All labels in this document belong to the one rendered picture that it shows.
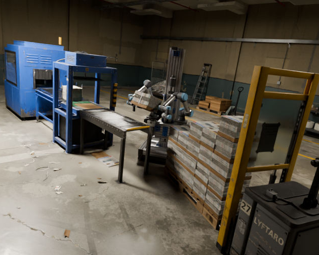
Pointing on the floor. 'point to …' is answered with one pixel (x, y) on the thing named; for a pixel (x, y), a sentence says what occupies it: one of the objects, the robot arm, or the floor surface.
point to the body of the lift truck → (281, 222)
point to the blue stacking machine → (31, 75)
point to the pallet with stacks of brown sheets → (214, 104)
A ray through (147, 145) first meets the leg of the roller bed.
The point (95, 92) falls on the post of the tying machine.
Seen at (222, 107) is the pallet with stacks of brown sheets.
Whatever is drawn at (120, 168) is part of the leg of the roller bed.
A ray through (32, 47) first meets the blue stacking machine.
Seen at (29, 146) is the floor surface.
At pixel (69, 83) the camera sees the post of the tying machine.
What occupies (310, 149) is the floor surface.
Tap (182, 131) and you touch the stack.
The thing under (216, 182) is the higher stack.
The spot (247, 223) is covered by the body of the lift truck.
